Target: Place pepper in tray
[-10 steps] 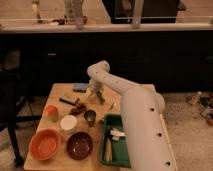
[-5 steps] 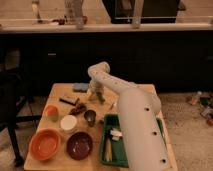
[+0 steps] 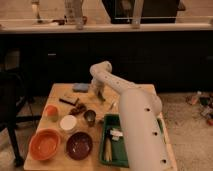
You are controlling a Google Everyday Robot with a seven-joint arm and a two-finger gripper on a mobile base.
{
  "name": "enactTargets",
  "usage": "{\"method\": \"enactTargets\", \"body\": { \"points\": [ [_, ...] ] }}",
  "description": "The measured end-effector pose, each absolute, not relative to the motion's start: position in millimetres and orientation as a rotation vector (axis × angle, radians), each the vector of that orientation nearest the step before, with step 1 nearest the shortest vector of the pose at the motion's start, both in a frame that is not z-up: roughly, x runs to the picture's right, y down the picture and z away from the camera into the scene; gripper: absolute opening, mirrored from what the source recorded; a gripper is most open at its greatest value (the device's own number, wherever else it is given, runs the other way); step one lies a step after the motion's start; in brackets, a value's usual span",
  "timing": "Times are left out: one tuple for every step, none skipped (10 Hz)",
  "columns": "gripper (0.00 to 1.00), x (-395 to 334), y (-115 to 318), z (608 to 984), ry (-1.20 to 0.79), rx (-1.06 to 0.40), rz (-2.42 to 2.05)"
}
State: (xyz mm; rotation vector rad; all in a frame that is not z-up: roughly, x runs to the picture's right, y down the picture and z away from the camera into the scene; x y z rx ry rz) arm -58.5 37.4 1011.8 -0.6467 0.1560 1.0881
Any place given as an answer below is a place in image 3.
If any orange bowl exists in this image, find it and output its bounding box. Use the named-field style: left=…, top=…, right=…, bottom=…
left=29, top=129, right=61, bottom=161

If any green plastic tray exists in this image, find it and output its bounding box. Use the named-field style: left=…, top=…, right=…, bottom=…
left=99, top=114, right=169, bottom=171

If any dark red bowl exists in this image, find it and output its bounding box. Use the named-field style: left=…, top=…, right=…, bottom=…
left=66, top=132, right=93, bottom=160

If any white round container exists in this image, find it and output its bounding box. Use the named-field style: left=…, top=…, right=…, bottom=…
left=60, top=115, right=77, bottom=133

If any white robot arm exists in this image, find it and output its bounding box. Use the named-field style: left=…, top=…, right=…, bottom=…
left=90, top=61, right=171, bottom=171

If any brown dried fruit cluster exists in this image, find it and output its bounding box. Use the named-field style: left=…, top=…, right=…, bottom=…
left=69, top=103, right=87, bottom=116

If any blue sponge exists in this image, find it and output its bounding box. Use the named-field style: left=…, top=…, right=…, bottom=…
left=73, top=83, right=89, bottom=93

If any yellow corn cob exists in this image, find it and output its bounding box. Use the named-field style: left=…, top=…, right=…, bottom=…
left=104, top=138, right=112, bottom=162

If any metal cup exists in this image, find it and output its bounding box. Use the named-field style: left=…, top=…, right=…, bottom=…
left=84, top=110, right=96, bottom=127

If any small orange cup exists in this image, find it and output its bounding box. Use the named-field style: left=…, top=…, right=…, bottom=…
left=44, top=105, right=59, bottom=122

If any black chair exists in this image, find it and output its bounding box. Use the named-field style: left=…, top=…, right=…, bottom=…
left=0, top=49, right=43, bottom=168

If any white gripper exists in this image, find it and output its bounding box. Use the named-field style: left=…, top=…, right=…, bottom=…
left=91, top=79, right=105, bottom=96

